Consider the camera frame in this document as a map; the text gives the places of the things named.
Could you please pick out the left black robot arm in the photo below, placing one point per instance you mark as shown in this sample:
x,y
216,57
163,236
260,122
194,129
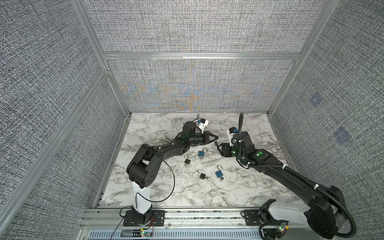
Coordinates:
x,y
144,167

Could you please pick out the aluminium front rail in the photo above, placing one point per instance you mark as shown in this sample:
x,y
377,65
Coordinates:
x,y
180,224

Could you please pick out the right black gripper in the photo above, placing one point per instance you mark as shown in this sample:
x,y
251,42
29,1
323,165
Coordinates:
x,y
225,147

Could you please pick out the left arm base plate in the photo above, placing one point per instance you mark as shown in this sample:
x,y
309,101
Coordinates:
x,y
153,217

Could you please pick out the lower blue padlock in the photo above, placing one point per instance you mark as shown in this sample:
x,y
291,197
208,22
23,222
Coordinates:
x,y
219,173

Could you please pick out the aluminium frame back bar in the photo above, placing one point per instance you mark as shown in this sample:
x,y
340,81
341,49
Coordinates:
x,y
202,56

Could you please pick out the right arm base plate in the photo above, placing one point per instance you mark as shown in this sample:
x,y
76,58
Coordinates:
x,y
257,217

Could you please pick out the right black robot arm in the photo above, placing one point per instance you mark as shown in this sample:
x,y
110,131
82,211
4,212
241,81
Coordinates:
x,y
325,211

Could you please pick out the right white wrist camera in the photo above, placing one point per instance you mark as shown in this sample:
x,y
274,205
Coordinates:
x,y
233,135

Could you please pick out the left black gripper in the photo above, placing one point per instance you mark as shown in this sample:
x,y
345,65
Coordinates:
x,y
205,138

